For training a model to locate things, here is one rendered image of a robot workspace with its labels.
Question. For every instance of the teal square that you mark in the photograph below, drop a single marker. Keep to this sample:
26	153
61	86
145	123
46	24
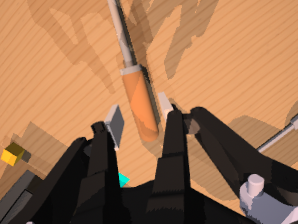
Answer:
123	179

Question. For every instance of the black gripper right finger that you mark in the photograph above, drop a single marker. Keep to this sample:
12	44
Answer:
268	189

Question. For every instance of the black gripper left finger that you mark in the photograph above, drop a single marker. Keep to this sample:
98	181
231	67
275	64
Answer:
57	197

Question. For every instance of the small yellow cube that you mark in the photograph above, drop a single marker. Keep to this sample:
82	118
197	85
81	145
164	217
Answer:
12	154

